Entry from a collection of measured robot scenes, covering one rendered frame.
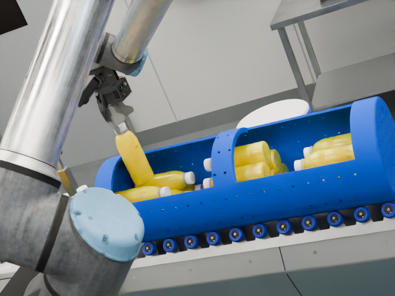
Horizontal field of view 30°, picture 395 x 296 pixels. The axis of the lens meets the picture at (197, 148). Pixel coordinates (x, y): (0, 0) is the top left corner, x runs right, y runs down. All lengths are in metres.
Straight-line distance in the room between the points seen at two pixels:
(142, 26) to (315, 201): 0.66
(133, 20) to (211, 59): 3.89
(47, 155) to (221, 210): 0.82
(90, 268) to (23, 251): 0.12
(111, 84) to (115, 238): 0.93
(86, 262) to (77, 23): 0.44
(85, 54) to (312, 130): 0.96
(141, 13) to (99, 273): 0.65
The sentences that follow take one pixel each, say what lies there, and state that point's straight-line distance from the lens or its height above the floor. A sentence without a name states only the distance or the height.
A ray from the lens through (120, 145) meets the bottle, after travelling 2.24.
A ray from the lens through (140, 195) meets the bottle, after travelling 2.23.
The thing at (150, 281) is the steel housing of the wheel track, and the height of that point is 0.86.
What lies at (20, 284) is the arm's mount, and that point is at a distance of 1.56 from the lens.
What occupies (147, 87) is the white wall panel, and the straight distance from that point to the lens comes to 5.88.
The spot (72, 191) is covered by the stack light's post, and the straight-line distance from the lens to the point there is 2.90.
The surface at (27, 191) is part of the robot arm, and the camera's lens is 1.34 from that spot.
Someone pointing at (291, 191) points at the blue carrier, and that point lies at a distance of 1.99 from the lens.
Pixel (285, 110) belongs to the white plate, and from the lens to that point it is 2.70.
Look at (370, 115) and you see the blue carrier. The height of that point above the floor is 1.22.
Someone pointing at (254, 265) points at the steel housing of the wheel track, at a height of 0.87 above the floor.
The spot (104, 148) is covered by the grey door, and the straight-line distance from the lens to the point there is 6.20.
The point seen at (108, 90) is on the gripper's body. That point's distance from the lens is 2.17.
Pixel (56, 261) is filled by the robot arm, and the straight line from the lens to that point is 1.35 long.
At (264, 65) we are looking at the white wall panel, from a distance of 5.59.
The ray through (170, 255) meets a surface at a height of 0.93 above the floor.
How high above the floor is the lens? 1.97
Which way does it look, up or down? 20 degrees down
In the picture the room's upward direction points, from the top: 23 degrees counter-clockwise
